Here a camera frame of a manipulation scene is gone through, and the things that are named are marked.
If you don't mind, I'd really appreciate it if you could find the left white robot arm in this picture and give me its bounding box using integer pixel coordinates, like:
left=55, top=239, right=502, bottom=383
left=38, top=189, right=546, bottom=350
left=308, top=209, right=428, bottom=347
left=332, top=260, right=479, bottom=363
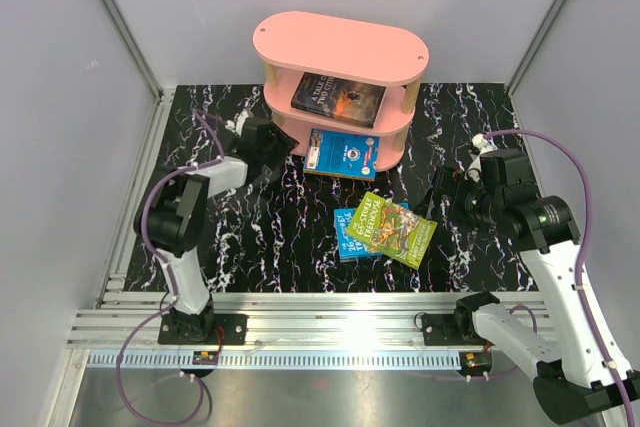
left=133, top=118, right=299, bottom=345

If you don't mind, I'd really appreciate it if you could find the white slotted cable duct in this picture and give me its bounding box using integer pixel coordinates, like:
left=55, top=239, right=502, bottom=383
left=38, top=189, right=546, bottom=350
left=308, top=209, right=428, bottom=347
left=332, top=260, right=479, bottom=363
left=88, top=349, right=493, bottom=371

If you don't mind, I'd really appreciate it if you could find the dark tale of two cities book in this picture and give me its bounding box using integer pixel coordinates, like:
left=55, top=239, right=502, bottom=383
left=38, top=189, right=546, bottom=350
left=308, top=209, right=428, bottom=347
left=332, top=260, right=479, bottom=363
left=291, top=73, right=386, bottom=128

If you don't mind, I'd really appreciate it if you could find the black marble mat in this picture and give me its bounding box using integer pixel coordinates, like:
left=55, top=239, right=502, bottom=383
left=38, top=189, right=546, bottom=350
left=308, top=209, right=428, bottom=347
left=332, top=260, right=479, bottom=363
left=122, top=82, right=556, bottom=294

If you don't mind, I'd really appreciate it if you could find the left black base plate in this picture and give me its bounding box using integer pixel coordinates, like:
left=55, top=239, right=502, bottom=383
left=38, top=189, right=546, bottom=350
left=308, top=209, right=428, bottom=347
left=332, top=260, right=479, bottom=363
left=158, top=312, right=248, bottom=346

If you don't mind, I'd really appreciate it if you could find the yellow-green 65-storey treehouse book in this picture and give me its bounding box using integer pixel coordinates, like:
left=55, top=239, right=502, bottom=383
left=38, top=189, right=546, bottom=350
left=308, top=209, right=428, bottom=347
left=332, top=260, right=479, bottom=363
left=346, top=192, right=437, bottom=270

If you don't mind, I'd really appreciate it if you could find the blue 26-storey treehouse book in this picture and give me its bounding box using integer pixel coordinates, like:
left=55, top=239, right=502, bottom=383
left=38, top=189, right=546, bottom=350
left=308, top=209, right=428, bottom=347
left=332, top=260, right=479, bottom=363
left=334, top=208, right=381, bottom=262

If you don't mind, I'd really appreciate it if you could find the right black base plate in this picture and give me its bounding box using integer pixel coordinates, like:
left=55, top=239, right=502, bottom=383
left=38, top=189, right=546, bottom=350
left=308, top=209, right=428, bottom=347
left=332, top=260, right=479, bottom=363
left=415, top=312, right=484, bottom=347

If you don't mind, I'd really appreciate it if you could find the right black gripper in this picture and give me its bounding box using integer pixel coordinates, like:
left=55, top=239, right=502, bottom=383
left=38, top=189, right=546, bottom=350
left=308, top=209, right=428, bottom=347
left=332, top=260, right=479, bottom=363
left=413, top=166, right=504, bottom=233

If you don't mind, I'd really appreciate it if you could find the pink three-tier shelf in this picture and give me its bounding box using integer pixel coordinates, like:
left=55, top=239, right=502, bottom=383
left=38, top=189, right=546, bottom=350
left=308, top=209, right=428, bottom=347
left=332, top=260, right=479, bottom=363
left=253, top=11, right=429, bottom=171

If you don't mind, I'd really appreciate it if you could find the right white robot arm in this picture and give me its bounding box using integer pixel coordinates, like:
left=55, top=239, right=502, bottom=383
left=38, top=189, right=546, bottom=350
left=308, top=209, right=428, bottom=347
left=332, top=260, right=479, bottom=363
left=415, top=149, right=639, bottom=425

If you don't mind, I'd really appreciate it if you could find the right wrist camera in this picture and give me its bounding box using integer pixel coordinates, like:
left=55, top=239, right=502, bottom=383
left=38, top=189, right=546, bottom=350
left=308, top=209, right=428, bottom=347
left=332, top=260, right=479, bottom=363
left=465, top=134, right=497, bottom=183

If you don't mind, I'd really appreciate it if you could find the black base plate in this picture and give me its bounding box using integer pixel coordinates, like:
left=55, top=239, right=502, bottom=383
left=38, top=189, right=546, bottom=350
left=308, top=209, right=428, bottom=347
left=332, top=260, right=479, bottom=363
left=415, top=312, right=484, bottom=347
left=158, top=312, right=248, bottom=346

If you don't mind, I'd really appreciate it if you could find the blue back-cover treehouse book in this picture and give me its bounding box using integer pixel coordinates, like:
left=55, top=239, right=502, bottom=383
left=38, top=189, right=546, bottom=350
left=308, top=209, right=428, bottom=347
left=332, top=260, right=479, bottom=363
left=303, top=129, right=380, bottom=181

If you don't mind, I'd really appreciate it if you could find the aluminium mounting rail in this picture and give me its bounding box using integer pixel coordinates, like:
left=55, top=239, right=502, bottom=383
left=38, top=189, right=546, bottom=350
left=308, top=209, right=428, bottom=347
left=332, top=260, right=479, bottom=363
left=67, top=291, right=566, bottom=353

